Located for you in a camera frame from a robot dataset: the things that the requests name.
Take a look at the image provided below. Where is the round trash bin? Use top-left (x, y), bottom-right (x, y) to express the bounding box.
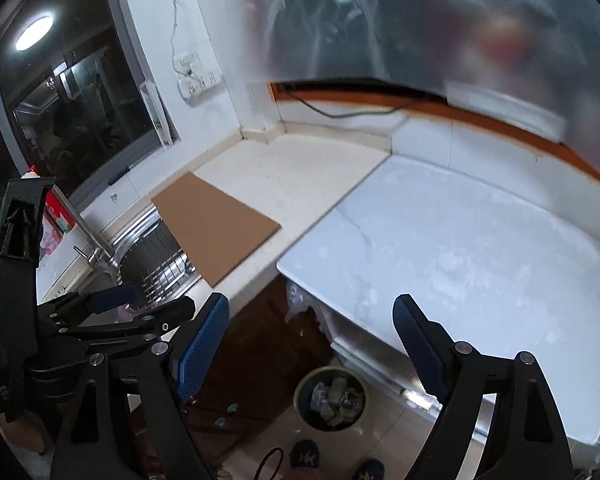
top-left (294, 365), bottom-right (370, 434)

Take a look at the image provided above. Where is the steel faucet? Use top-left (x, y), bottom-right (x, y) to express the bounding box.
top-left (53, 185), bottom-right (118, 282)

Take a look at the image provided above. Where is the red dish soap bottle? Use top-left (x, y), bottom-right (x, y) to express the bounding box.
top-left (40, 186), bottom-right (76, 256)

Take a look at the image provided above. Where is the steel sink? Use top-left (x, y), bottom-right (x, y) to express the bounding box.
top-left (54, 206), bottom-right (204, 311)

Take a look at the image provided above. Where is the brown cardboard sheet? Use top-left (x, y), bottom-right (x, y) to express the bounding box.
top-left (152, 172), bottom-right (280, 287)

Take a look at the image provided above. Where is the dark window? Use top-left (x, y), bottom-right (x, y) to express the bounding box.
top-left (0, 0), bottom-right (178, 209)

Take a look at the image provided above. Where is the white wall socket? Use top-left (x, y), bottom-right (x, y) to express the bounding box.
top-left (172, 52), bottom-right (223, 105)

